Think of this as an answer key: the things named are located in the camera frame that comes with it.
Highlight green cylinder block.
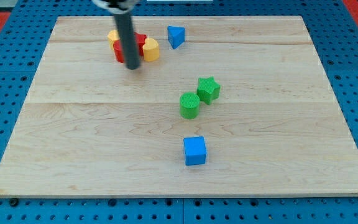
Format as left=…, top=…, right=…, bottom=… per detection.
left=180, top=92, right=200, bottom=119

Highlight blue triangle block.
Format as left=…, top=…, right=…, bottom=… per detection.
left=167, top=26, right=185, bottom=49

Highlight blue cube block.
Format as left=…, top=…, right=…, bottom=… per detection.
left=183, top=136, right=207, bottom=166

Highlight white robot flange ring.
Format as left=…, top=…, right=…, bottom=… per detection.
left=91, top=0, right=141, bottom=14

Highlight green star block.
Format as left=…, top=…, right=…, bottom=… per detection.
left=196, top=77, right=221, bottom=105

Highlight red cylinder block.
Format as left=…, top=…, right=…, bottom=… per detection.
left=113, top=40, right=124, bottom=63

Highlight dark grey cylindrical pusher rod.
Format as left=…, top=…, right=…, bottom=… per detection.
left=114, top=9, right=140, bottom=70

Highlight red star block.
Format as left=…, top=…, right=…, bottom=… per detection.
left=134, top=32, right=147, bottom=56

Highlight yellow block behind rod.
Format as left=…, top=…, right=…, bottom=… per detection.
left=107, top=30, right=119, bottom=50

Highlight yellow heart block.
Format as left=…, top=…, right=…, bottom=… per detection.
left=142, top=38, right=160, bottom=62

